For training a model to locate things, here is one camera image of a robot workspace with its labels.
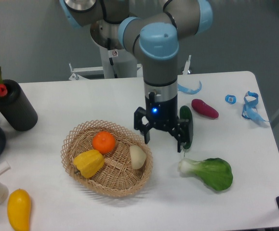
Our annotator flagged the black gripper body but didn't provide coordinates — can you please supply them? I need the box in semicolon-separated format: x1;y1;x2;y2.
142;92;178;133

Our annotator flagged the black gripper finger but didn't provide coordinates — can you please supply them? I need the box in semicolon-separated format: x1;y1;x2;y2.
170;118;193;153
133;107;151;144

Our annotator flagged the yellow bell pepper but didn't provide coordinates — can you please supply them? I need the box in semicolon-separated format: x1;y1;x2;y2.
73;149;105;179

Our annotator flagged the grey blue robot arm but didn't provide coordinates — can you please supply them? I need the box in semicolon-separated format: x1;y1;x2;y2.
60;0;213;150

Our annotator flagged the woven wicker basket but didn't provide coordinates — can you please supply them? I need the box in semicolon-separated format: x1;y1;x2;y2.
61;120;153;197

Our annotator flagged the dark green cucumber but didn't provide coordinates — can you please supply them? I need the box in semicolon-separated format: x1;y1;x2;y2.
180;105;194;150

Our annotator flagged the magenta sweet potato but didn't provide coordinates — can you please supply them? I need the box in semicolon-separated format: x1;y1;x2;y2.
191;99;219;119

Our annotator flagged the curved blue strip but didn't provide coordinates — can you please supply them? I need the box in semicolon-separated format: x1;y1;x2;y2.
177;81;202;95

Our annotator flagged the orange mandarin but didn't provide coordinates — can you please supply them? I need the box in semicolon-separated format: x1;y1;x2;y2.
92;131;116;154

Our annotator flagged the green bok choy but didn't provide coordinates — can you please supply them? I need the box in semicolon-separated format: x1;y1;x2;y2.
178;157;233;191

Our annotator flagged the small blue tape roll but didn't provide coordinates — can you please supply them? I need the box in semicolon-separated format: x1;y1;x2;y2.
225;94;237;104

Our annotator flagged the black cylindrical vase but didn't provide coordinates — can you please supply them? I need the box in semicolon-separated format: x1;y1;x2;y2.
0;79;38;131

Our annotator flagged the yellow squash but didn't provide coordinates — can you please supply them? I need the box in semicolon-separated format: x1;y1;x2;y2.
7;189;31;231

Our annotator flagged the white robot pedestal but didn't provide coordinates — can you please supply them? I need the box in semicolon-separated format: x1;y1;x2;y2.
90;20;142;79

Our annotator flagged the blue ribbon strap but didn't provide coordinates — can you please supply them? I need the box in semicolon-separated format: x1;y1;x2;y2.
241;90;270;125

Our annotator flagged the white bracket frame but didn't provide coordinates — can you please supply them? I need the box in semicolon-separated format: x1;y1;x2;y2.
68;54;192;81

